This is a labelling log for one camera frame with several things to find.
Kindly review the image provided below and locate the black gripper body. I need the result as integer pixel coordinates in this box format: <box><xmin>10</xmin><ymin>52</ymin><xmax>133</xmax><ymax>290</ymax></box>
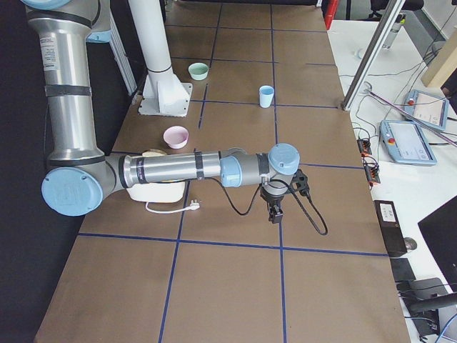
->
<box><xmin>261</xmin><ymin>189</ymin><xmax>284</xmax><ymax>211</ymax></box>

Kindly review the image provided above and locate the light blue cup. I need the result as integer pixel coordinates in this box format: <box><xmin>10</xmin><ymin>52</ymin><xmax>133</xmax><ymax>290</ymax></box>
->
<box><xmin>259</xmin><ymin>99</ymin><xmax>272</xmax><ymax>109</ymax></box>
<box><xmin>258</xmin><ymin>85</ymin><xmax>275</xmax><ymax>101</ymax></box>

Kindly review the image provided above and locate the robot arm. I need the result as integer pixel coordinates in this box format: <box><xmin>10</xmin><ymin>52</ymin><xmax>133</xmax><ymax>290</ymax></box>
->
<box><xmin>25</xmin><ymin>1</ymin><xmax>303</xmax><ymax>223</ymax></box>

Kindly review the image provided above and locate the orange black connector block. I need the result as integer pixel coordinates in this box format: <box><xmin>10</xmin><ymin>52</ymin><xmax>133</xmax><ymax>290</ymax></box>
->
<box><xmin>357</xmin><ymin>138</ymin><xmax>372</xmax><ymax>156</ymax></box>

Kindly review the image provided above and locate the black box with label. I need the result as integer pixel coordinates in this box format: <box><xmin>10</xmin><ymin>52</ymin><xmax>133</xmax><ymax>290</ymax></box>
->
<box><xmin>373</xmin><ymin>200</ymin><xmax>407</xmax><ymax>257</ymax></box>

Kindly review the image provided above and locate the pink bowl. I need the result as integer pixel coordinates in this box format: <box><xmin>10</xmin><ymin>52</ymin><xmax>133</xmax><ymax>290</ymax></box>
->
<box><xmin>163</xmin><ymin>126</ymin><xmax>189</xmax><ymax>149</ymax></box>

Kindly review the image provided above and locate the cream toaster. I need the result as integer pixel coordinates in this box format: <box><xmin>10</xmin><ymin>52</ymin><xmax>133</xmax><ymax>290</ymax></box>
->
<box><xmin>126</xmin><ymin>148</ymin><xmax>186</xmax><ymax>204</ymax></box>

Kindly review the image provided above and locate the near teach pendant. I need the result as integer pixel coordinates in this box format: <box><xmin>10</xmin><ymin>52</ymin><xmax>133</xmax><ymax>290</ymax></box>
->
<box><xmin>379</xmin><ymin>120</ymin><xmax>437</xmax><ymax>166</ymax></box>

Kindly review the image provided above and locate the teach pendant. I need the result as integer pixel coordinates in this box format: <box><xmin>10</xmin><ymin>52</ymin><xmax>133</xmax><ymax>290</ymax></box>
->
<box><xmin>379</xmin><ymin>120</ymin><xmax>437</xmax><ymax>166</ymax></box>
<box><xmin>403</xmin><ymin>89</ymin><xmax>449</xmax><ymax>131</ymax></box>

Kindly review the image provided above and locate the green bowl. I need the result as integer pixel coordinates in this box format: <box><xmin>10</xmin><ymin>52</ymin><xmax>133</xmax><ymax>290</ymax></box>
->
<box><xmin>188</xmin><ymin>62</ymin><xmax>209</xmax><ymax>81</ymax></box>

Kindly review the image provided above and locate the black monitor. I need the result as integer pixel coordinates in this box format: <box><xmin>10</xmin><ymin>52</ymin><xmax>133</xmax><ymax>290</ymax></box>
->
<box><xmin>418</xmin><ymin>199</ymin><xmax>456</xmax><ymax>291</ymax></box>

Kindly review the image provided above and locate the far teach pendant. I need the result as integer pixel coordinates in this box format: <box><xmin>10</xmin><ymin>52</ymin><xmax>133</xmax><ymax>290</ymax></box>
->
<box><xmin>403</xmin><ymin>89</ymin><xmax>449</xmax><ymax>131</ymax></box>

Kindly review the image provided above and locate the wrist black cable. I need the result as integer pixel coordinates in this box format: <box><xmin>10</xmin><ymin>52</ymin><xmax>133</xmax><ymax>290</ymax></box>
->
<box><xmin>206</xmin><ymin>177</ymin><xmax>328</xmax><ymax>236</ymax></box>

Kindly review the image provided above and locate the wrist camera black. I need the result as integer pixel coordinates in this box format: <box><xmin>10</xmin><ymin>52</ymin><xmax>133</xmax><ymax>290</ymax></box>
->
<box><xmin>292</xmin><ymin>169</ymin><xmax>310</xmax><ymax>198</ymax></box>

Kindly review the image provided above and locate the white power plug cable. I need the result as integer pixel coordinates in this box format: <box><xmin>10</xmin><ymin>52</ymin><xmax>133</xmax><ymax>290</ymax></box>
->
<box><xmin>144</xmin><ymin>198</ymin><xmax>201</xmax><ymax>214</ymax></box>

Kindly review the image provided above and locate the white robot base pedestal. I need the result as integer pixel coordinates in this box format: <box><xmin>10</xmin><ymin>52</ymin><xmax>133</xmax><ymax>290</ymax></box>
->
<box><xmin>129</xmin><ymin>0</ymin><xmax>193</xmax><ymax>117</ymax></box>

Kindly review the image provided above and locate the aluminium frame post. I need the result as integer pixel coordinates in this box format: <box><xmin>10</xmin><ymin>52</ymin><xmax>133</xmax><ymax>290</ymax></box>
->
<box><xmin>341</xmin><ymin>0</ymin><xmax>405</xmax><ymax>111</ymax></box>

